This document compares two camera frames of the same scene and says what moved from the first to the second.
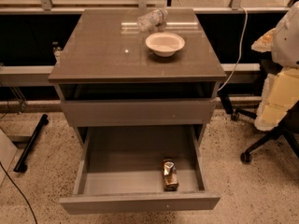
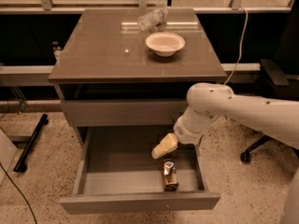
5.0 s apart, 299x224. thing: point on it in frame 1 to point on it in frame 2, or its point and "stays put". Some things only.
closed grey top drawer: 138,113 stays put
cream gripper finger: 280,93 to 188,128
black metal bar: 22,161 stays put
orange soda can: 170,175 stays put
